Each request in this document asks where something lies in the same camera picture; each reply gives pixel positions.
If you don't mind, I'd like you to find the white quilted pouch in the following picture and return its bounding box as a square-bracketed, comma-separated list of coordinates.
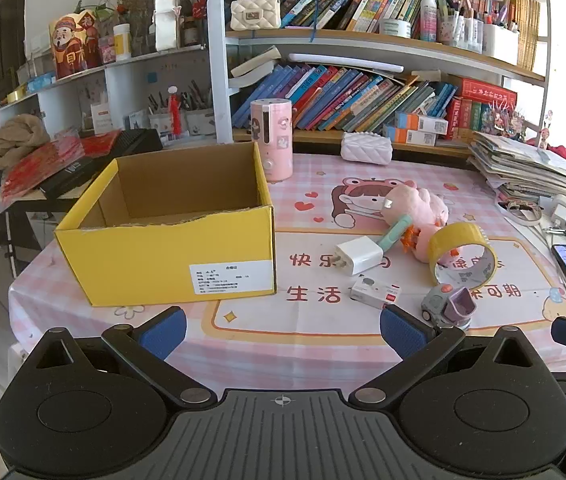
[340, 131, 394, 166]

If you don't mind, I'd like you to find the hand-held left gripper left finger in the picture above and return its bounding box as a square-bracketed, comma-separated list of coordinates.
[26, 306, 219, 408]

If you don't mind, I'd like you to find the black printed box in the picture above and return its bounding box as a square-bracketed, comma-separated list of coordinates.
[38, 157, 99, 198]

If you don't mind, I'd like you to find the red boxed book set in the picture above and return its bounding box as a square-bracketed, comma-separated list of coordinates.
[445, 77, 518, 138]

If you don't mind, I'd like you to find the yellow tape roll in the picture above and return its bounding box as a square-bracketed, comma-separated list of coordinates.
[428, 221, 498, 293]

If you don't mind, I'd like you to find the wooden bookshelf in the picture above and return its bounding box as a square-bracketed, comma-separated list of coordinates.
[205, 0, 551, 158]

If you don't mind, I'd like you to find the white carton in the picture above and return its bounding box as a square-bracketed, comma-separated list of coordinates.
[152, 0, 184, 53]

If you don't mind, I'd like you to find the pink plush toy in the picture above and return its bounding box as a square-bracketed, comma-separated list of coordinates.
[380, 183, 451, 262]

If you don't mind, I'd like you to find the white bottle yellow label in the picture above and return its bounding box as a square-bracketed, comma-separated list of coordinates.
[113, 23, 132, 63]

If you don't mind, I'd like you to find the yellow cardboard box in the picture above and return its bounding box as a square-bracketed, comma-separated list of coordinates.
[53, 141, 278, 308]

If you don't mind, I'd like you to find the colourful figurine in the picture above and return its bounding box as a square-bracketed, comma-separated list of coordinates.
[480, 100, 526, 141]

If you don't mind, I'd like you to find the grey toy car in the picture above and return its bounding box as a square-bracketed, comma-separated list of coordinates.
[420, 282, 476, 331]

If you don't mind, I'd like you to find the row of colourful books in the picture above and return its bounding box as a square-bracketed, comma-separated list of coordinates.
[278, 0, 444, 36]

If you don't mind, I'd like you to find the black long case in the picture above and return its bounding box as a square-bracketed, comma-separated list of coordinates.
[80, 129, 164, 161]

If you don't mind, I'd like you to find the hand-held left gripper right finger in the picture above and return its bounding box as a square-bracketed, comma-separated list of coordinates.
[349, 305, 544, 408]

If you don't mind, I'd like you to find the white plastic bottle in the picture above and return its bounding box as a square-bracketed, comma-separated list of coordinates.
[420, 0, 438, 43]

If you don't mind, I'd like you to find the white curved shelf unit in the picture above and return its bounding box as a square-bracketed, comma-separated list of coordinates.
[0, 45, 216, 141]

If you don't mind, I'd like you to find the orange white box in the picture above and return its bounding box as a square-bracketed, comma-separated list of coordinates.
[383, 125, 438, 147]
[395, 111, 450, 136]

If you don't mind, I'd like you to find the white tape roll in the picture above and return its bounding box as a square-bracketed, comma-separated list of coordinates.
[380, 17, 412, 39]

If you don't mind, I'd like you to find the white charger adapter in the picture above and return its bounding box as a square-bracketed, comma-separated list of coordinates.
[335, 236, 384, 277]

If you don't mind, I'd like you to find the white pearl-handle handbag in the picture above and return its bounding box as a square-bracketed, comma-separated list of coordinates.
[230, 0, 281, 31]

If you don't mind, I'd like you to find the white long flat board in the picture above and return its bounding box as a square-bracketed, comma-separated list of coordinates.
[288, 51, 404, 73]

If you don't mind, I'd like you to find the group of pen holders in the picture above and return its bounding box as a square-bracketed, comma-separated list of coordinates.
[148, 85, 214, 136]

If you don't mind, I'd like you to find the white card box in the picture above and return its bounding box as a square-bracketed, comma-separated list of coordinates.
[89, 102, 114, 133]

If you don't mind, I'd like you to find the red fortune god figure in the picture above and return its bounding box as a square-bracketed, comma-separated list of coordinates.
[48, 8, 104, 81]

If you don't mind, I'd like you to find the stack of papers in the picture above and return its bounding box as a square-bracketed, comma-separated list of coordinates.
[467, 130, 566, 206]

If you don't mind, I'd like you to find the beige cloth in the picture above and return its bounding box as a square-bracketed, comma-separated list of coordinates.
[0, 114, 51, 170]

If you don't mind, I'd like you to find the teal handled toy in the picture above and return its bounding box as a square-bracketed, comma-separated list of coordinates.
[377, 214, 421, 253]

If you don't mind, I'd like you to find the pink cylindrical device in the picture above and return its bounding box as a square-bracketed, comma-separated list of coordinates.
[249, 98, 294, 183]

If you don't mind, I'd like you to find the row of blue books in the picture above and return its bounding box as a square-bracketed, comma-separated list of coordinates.
[230, 62, 458, 133]

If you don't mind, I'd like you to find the stack of orange books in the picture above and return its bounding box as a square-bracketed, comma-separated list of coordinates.
[513, 0, 541, 73]

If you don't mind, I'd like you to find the white pen holder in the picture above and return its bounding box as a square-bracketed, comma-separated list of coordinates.
[483, 22, 520, 66]

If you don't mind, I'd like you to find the small white box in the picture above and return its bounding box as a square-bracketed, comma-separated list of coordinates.
[350, 275, 401, 309]

